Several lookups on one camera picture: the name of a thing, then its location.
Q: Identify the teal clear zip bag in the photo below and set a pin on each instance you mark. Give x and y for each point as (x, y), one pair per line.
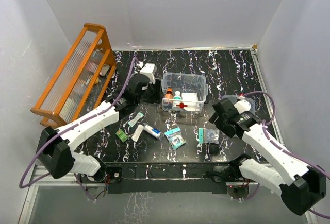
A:
(208, 136)

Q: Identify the small green packet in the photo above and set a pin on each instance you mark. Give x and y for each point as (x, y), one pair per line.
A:
(122, 135)

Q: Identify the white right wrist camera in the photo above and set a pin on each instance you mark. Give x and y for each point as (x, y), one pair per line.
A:
(244, 104)

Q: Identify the orange wooden rack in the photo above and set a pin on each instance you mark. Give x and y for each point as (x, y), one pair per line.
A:
(66, 94)

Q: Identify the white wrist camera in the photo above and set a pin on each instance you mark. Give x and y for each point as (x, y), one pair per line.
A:
(244, 104)
(149, 70)

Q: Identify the long white teal sachet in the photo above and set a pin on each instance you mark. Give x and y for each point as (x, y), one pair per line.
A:
(137, 133)

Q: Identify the clear first aid box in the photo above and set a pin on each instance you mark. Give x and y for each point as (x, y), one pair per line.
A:
(184, 92)

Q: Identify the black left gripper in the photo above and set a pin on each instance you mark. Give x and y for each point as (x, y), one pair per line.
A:
(157, 93)

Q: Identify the brown bottle orange cap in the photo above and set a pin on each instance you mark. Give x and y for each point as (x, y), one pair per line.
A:
(168, 96)

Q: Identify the white bottle green label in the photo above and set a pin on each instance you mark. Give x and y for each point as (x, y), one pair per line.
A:
(177, 98)

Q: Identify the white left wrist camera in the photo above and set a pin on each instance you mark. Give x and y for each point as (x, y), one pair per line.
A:
(149, 70)

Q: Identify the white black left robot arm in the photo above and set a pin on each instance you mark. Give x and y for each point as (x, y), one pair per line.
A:
(57, 146)

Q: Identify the white blue ointment tube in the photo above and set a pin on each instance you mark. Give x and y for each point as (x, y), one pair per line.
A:
(152, 131)

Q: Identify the white blue packet bag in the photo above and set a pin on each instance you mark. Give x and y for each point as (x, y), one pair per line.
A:
(190, 100)

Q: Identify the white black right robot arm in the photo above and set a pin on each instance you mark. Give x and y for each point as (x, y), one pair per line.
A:
(299, 185)

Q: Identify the clear plastic box lid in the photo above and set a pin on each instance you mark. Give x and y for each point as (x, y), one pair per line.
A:
(233, 99)

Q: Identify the aluminium frame rail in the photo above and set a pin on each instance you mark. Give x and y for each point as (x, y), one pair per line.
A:
(183, 172)

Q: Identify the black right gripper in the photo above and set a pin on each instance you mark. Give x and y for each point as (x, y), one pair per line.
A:
(216, 120)

